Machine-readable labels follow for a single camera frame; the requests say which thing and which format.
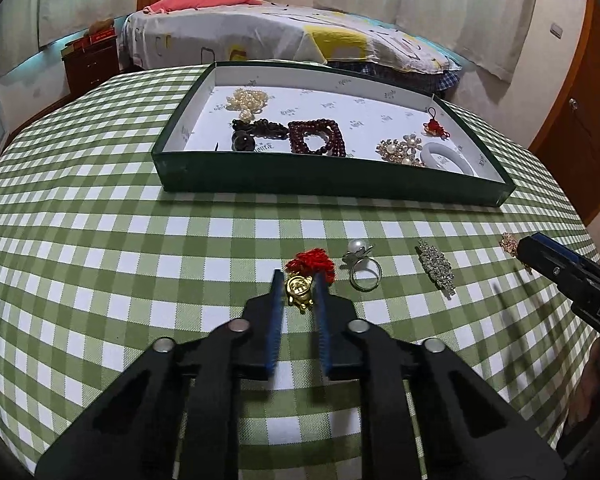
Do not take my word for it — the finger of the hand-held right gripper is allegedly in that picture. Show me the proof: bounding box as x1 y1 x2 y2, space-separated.
516 233 600 306

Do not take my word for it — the pearl bead bracelet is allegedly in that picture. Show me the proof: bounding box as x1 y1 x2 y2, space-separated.
225 87 271 123

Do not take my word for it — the narrow pale green curtain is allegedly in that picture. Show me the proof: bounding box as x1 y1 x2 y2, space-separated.
0 0 46 78

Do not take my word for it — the green checkered tablecloth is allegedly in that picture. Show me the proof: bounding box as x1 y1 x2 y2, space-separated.
0 62 600 480

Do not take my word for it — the wide white curtain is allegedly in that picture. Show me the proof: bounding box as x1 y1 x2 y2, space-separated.
397 0 541 83

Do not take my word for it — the gold brooch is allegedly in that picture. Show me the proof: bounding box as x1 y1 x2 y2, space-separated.
498 232 521 258

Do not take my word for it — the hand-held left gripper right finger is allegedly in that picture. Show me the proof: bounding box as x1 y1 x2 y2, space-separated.
314 270 566 480

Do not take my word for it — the patterned white bedsheet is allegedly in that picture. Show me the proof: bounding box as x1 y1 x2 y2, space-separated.
120 2 463 73

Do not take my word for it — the dark wooden bead bracelet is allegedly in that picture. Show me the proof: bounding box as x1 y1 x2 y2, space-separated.
214 117 288 153

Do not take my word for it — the pearl flower brooch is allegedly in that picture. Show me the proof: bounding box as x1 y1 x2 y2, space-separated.
376 133 427 167

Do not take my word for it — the silver pearl ring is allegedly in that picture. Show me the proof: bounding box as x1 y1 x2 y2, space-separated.
342 238 383 292

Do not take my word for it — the white jade bangle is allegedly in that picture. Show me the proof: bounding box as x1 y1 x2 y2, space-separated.
422 142 476 177

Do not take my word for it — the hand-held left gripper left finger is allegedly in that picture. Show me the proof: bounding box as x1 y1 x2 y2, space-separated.
35 269 286 480

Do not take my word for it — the red flat box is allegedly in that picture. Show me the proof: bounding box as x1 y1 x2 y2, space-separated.
62 30 117 53

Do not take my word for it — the blue plaid bed sheet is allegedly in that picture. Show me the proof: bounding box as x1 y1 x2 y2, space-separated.
330 57 463 93

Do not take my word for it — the dark red bead bracelet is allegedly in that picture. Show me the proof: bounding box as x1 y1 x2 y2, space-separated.
286 118 346 157

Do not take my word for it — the brown wooden door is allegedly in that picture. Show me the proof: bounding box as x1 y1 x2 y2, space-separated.
527 0 600 226

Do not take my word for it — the red tassel gold charm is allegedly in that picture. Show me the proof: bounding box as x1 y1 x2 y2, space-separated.
285 249 337 313

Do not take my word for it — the wide pale green curtain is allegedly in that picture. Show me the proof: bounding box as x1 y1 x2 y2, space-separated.
37 0 141 51

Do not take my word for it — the red knot charm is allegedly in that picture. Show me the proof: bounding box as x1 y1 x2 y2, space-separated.
421 107 453 141

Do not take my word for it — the pink blanket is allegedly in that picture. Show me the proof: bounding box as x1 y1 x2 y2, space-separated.
143 0 261 15

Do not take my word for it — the person's right hand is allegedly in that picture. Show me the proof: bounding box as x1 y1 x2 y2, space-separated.
576 340 600 413

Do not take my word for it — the dark green shallow box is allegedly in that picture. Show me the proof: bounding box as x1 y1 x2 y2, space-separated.
151 61 517 208

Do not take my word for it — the dark wooden nightstand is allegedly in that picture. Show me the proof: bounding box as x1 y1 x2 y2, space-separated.
62 35 121 96

